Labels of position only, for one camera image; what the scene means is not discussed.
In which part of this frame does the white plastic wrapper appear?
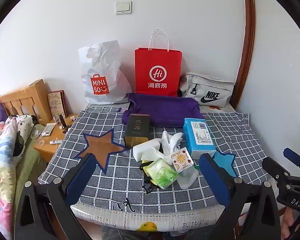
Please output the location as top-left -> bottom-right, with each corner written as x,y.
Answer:
177,166 -> 199,190

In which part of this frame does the green bedsheet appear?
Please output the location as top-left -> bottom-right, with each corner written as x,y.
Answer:
12,124 -> 51,202

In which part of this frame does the white fruit print table cover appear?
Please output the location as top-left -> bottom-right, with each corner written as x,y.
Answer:
69,104 -> 242,232

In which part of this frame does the clear glass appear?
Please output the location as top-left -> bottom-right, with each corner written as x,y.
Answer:
29,130 -> 46,146

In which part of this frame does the person's right hand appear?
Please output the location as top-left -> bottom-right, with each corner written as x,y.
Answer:
281,209 -> 297,239

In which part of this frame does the yellow black pouch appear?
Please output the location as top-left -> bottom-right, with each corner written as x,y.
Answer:
139,161 -> 153,183

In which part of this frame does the blue tissue pack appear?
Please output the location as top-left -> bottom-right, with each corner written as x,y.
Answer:
182,117 -> 216,159

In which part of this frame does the green tissue pack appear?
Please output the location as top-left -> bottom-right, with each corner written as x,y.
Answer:
146,158 -> 179,190

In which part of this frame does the white sachet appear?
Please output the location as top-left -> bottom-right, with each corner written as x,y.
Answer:
42,123 -> 56,137

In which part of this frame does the black spotted white pillow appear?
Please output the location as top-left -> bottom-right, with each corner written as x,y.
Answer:
4,114 -> 36,161

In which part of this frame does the patterned book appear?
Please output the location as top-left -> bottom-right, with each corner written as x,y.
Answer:
47,90 -> 68,121

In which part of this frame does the pale green cloth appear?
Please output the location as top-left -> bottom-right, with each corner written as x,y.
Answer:
141,148 -> 167,163

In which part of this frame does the dark tea tin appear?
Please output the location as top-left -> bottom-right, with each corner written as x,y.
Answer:
123,114 -> 151,148

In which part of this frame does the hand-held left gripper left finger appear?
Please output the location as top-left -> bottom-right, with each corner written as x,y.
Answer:
15,152 -> 101,240

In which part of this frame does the grey waist bag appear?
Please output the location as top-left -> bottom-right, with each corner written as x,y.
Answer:
178,72 -> 235,108

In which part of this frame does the wooden headboard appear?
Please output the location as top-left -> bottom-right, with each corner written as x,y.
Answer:
0,79 -> 53,126

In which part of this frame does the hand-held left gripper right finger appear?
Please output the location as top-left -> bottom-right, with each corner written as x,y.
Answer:
199,152 -> 282,240

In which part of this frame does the wooden nightstand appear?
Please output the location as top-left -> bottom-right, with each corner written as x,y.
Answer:
33,114 -> 78,163

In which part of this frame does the red paper bag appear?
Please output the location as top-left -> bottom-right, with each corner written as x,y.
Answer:
134,29 -> 183,97

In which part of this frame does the white plastic shopping bag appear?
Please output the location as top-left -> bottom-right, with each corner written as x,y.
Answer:
78,40 -> 133,105

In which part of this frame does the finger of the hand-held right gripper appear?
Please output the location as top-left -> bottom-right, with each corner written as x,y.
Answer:
262,156 -> 293,180
283,147 -> 300,172

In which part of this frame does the floral quilt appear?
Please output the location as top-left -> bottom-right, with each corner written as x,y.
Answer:
0,119 -> 28,233

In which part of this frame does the white wall light switch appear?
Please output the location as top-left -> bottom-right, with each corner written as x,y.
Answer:
115,1 -> 132,15

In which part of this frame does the white mesh bag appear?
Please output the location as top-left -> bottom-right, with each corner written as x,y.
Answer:
161,131 -> 184,156

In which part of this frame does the brown wooden door frame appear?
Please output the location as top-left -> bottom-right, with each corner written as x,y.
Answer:
236,0 -> 256,111

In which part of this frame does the lemon print packet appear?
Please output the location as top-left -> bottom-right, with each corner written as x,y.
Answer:
170,148 -> 194,173

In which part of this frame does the purple towel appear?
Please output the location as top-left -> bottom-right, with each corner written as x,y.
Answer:
122,92 -> 205,128

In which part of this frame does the white sponge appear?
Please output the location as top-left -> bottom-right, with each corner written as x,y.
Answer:
133,140 -> 163,162

